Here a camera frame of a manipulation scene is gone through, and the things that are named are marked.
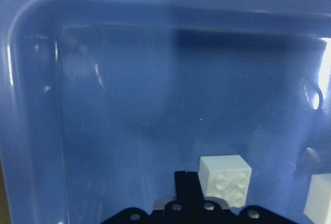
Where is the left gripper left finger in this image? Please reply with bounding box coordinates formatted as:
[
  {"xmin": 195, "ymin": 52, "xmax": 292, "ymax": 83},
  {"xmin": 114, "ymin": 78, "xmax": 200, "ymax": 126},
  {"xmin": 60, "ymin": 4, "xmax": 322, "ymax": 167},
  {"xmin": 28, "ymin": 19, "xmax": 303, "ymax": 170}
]
[{"xmin": 162, "ymin": 171, "xmax": 189, "ymax": 223}]

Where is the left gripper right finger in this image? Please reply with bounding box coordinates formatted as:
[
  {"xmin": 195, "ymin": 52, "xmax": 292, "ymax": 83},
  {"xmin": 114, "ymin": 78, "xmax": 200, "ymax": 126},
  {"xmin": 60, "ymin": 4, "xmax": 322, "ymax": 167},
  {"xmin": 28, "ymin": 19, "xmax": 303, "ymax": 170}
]
[{"xmin": 186, "ymin": 172, "xmax": 230, "ymax": 224}]

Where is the white block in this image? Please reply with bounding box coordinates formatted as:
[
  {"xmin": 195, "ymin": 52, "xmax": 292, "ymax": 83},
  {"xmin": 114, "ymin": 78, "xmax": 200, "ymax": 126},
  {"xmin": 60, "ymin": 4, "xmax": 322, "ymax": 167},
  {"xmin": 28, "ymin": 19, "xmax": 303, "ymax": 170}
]
[
  {"xmin": 198, "ymin": 155, "xmax": 252, "ymax": 208},
  {"xmin": 304, "ymin": 173, "xmax": 330, "ymax": 223}
]

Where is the blue plastic tray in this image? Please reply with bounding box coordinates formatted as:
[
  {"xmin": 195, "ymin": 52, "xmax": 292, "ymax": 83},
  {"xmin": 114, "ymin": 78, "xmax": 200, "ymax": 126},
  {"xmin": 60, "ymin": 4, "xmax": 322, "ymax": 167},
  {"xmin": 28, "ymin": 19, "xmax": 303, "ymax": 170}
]
[{"xmin": 1, "ymin": 0, "xmax": 330, "ymax": 223}]

